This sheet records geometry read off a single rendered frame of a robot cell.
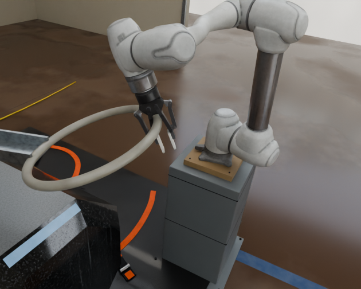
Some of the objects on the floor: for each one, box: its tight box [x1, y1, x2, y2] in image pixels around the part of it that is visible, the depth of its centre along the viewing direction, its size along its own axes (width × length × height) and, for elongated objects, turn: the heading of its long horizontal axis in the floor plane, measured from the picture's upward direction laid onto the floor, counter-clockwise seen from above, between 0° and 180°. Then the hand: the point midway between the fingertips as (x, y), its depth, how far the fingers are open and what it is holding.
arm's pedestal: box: [155, 134, 256, 289], centre depth 197 cm, size 50×50×80 cm
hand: (165, 141), depth 108 cm, fingers closed on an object, 3 cm apart
